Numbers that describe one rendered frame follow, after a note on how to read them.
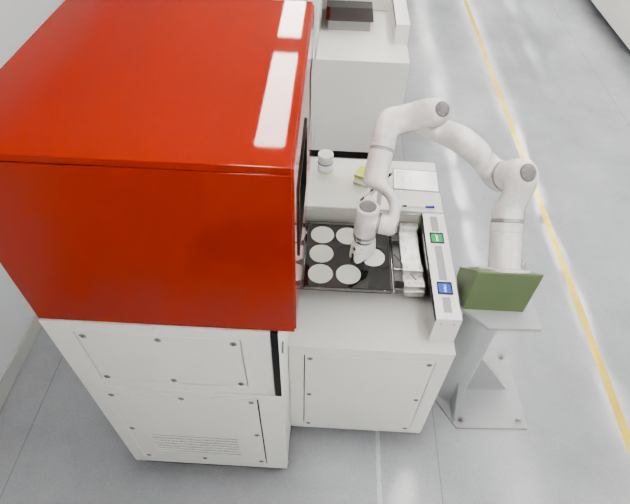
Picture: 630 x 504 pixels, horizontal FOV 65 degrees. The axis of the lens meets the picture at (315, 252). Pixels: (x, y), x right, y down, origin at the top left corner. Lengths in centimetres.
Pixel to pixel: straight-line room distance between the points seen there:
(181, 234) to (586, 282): 286
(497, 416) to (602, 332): 91
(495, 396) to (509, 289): 97
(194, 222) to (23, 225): 40
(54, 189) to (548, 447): 245
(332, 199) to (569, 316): 175
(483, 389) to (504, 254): 107
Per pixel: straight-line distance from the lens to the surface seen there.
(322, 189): 224
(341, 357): 194
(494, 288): 200
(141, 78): 133
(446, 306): 190
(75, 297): 150
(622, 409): 314
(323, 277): 198
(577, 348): 324
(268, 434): 212
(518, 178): 194
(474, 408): 280
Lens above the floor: 244
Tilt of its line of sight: 48 degrees down
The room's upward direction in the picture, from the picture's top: 2 degrees clockwise
